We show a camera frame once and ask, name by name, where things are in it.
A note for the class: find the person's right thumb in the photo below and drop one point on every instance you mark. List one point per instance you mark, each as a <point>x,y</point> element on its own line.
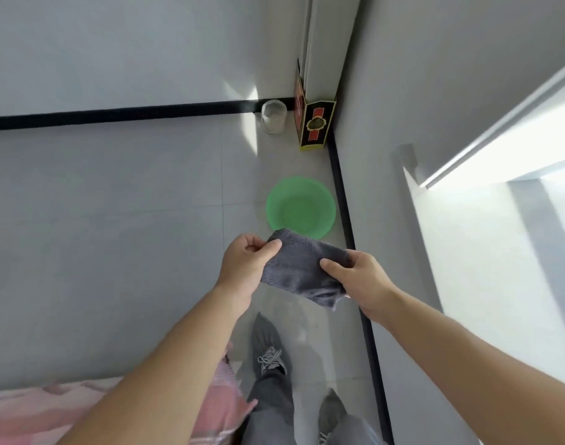
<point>334,268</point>

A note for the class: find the pink patterned bedsheet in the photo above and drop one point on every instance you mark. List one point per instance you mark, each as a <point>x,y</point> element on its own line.
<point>27,414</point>

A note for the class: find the clear plastic cup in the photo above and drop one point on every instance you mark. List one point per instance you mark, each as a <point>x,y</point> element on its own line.
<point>274,116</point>

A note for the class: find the person's left thumb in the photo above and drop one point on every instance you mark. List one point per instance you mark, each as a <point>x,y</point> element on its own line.
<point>266,252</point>

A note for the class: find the black and red carton box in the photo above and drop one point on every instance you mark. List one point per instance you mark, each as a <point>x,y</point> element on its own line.
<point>315,122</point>

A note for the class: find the person's left forearm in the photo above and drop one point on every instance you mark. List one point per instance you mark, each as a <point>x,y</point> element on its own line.
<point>171,366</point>

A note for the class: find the person's right hand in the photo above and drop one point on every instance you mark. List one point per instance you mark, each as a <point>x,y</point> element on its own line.
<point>363,287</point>

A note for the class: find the person's left grey shoe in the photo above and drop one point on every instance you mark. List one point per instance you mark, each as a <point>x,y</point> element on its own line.
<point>268,345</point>

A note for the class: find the person's right forearm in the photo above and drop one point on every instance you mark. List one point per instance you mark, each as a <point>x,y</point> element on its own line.
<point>477,366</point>

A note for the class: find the person's right grey shoe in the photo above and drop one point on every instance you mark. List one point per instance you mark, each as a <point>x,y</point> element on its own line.
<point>331,412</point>

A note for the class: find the grey cleaning cloth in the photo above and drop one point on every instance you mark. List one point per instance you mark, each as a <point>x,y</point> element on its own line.
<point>298,268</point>

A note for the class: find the person's grey shoe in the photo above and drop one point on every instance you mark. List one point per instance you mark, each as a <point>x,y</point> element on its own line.
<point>331,412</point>
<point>268,345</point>

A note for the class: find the green plastic basin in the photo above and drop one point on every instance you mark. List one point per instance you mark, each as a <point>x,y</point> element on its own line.
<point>301,206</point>

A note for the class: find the white window frame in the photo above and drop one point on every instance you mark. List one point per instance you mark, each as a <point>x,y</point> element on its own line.
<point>505,127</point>

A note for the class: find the person's left hand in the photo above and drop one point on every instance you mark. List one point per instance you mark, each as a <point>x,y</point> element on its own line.
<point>238,273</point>

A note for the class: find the person's grey trousers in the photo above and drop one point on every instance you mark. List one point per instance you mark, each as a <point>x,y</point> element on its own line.
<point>273,407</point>

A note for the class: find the white leaning panel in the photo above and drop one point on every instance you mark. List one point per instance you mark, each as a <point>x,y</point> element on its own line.
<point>328,46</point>

